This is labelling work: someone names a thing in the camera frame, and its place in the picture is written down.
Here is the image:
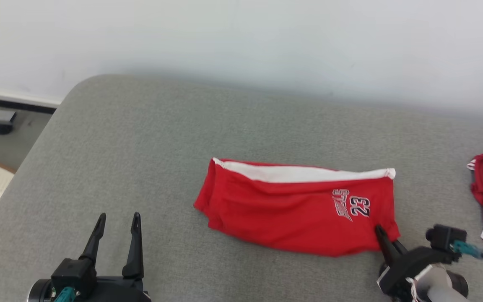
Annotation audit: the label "white red wire bundle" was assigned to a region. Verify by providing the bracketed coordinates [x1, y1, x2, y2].
[407, 275, 426, 302]

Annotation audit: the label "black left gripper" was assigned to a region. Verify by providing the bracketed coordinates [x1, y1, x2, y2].
[74, 212, 152, 302]

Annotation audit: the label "dark furniture foot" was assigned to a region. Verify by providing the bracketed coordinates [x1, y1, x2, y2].
[0, 110, 17, 135]

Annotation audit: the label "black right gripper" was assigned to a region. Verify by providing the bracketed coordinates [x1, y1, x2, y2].
[375, 225, 454, 298]

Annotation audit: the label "teal left camera connector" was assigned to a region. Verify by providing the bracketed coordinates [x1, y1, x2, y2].
[54, 286, 76, 302]

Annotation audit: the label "white wall baseboard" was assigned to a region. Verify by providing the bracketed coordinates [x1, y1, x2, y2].
[0, 87, 62, 115]

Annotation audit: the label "red Bulls 23 shorts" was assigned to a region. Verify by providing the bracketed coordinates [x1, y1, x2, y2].
[193, 157, 400, 257]

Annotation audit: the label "teal camera connector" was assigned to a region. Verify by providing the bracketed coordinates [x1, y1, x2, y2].
[453, 240, 483, 258]
[54, 286, 76, 302]

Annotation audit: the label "teal right camera connector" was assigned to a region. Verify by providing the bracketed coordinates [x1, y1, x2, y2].
[453, 240, 483, 258]

